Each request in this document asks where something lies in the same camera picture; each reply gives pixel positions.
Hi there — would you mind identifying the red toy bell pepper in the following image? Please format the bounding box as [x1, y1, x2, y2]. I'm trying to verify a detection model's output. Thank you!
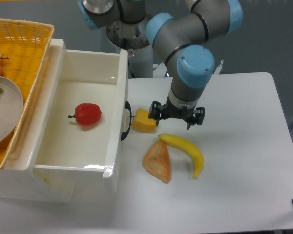
[67, 103, 102, 126]

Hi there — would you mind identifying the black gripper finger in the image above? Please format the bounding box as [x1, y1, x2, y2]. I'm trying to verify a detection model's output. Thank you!
[148, 101, 162, 126]
[185, 107, 205, 130]

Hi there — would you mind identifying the white metal frame bracket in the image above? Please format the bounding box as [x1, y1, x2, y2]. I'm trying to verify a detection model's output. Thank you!
[213, 59, 224, 75]

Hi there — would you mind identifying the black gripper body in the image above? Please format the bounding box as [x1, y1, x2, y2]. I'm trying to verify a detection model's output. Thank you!
[161, 101, 194, 121]

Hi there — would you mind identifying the white drawer cabinet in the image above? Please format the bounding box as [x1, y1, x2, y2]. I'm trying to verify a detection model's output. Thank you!
[0, 39, 75, 202]

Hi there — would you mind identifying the orange toy bread slice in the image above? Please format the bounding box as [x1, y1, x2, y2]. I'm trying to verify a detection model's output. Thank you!
[142, 141, 171, 184]

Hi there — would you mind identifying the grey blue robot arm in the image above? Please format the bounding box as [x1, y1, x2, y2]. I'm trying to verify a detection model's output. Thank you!
[77, 0, 243, 127]

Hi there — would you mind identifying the grey plate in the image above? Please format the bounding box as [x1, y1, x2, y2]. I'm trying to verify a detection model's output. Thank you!
[0, 76, 23, 143]

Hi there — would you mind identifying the yellow toy bell pepper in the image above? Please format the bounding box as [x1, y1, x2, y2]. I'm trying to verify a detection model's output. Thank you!
[131, 108, 156, 133]

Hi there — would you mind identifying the yellow toy banana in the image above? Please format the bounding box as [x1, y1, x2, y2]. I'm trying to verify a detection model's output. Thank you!
[158, 133, 205, 178]

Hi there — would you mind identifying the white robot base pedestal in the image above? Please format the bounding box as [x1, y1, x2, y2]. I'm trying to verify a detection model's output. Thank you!
[106, 12, 173, 79]

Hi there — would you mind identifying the yellow woven basket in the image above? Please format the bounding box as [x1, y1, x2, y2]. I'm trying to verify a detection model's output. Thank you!
[0, 18, 54, 169]

